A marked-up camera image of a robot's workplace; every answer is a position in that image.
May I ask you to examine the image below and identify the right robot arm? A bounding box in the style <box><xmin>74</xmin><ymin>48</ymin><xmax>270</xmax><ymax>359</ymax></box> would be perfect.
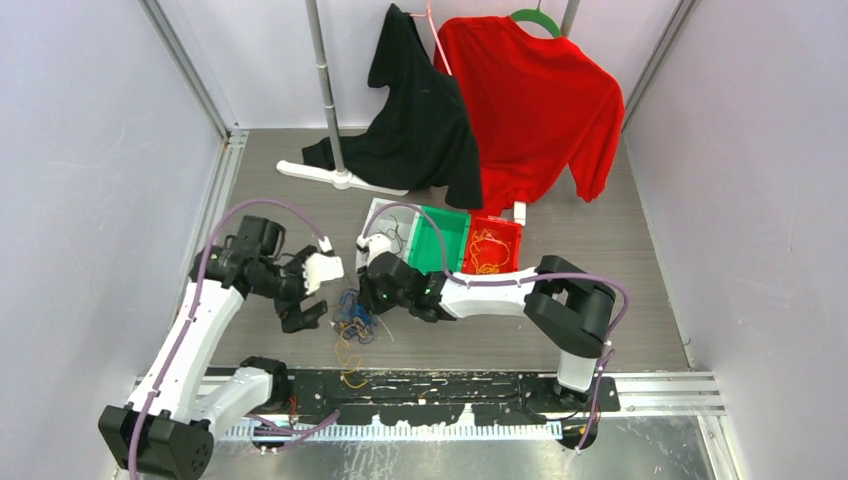
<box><xmin>357</xmin><ymin>253</ymin><xmax>616</xmax><ymax>411</ymax></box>

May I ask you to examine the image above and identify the pink hanger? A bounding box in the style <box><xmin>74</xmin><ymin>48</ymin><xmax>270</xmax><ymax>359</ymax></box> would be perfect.
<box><xmin>409</xmin><ymin>0</ymin><xmax>453</xmax><ymax>76</ymax></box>

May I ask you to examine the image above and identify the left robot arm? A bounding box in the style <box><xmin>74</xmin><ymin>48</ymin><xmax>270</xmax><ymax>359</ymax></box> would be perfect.
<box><xmin>98</xmin><ymin>216</ymin><xmax>344</xmax><ymax>479</ymax></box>

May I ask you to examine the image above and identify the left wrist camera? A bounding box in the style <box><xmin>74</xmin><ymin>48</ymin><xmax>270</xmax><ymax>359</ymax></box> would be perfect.
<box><xmin>302</xmin><ymin>253</ymin><xmax>344</xmax><ymax>296</ymax></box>

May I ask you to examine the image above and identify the white plastic bin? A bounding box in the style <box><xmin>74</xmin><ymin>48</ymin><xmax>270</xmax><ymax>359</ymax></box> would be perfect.
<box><xmin>358</xmin><ymin>198</ymin><xmax>421</xmax><ymax>265</ymax></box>

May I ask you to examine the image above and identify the red plastic bin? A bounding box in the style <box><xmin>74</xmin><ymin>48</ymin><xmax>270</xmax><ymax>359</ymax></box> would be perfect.
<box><xmin>461</xmin><ymin>216</ymin><xmax>523</xmax><ymax>275</ymax></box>

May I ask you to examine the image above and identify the yellow cable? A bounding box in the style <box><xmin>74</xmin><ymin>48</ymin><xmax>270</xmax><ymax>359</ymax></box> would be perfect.
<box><xmin>468</xmin><ymin>228</ymin><xmax>515</xmax><ymax>276</ymax></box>

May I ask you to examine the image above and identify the red sweatshirt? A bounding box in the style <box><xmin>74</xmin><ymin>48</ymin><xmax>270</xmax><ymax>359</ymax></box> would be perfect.
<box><xmin>434</xmin><ymin>16</ymin><xmax>625</xmax><ymax>215</ymax></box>

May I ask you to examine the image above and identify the green hanger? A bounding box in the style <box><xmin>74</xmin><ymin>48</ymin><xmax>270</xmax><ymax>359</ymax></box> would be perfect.
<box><xmin>509</xmin><ymin>7</ymin><xmax>563</xmax><ymax>38</ymax></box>

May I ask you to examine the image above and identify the blue cable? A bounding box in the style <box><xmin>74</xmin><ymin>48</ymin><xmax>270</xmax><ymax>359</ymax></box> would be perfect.
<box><xmin>331</xmin><ymin>288</ymin><xmax>379</xmax><ymax>347</ymax></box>

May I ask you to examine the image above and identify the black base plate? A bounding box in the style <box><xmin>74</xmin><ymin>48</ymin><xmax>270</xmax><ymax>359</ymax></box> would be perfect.
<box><xmin>256</xmin><ymin>369</ymin><xmax>621</xmax><ymax>427</ymax></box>

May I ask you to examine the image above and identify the white clothes rack stand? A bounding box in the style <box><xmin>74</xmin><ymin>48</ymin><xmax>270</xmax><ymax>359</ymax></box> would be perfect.
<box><xmin>276</xmin><ymin>0</ymin><xmax>580</xmax><ymax>197</ymax></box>

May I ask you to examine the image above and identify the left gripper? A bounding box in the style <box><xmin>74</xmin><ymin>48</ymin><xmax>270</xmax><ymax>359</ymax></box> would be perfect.
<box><xmin>251</xmin><ymin>247</ymin><xmax>327</xmax><ymax>331</ymax></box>

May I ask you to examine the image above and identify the green plastic bin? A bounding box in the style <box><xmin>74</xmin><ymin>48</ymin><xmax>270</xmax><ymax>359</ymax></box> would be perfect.
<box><xmin>407</xmin><ymin>206</ymin><xmax>471</xmax><ymax>273</ymax></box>

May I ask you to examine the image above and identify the black t-shirt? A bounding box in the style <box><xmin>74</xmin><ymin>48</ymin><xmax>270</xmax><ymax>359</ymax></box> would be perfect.
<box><xmin>340</xmin><ymin>4</ymin><xmax>483</xmax><ymax>210</ymax></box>

